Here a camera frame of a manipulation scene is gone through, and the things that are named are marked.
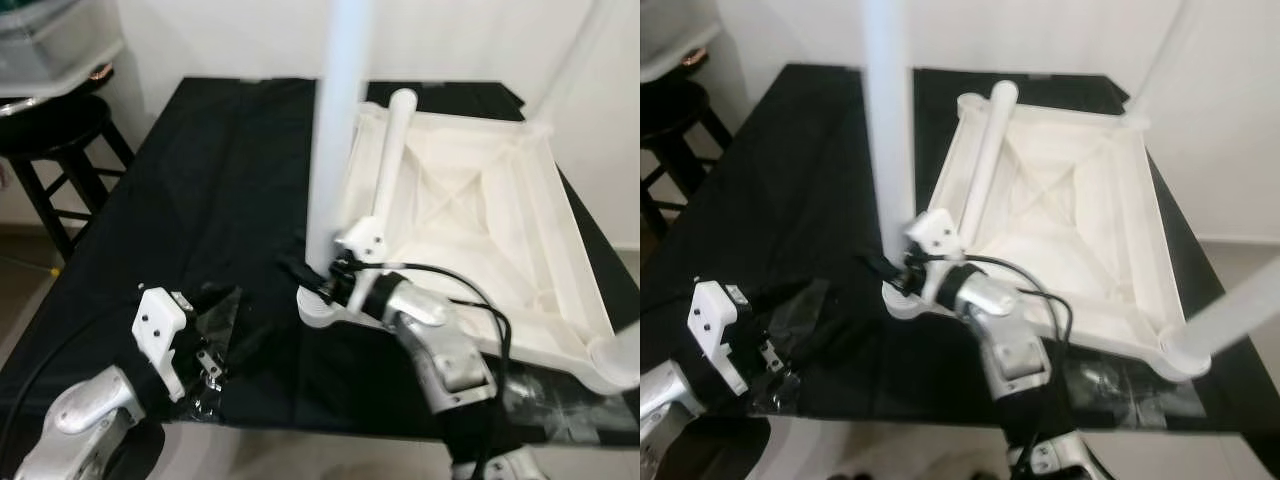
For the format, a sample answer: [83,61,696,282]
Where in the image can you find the white plastic children table top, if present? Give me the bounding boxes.
[297,100,641,397]
[882,93,1217,382]

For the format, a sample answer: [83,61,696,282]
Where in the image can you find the black tablecloth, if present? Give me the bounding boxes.
[0,78,641,447]
[640,65,1280,437]

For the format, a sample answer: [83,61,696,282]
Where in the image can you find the dark wooden stool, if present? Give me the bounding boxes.
[0,95,137,262]
[640,80,737,242]

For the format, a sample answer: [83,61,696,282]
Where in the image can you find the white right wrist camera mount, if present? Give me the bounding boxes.
[335,218,387,267]
[905,210,964,257]

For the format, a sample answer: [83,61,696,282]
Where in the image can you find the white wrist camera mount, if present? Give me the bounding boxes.
[132,287,192,402]
[688,280,752,397]
[905,210,964,257]
[335,218,387,267]

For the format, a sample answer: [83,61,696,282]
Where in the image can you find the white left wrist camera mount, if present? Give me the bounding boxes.
[688,280,752,397]
[132,287,192,402]

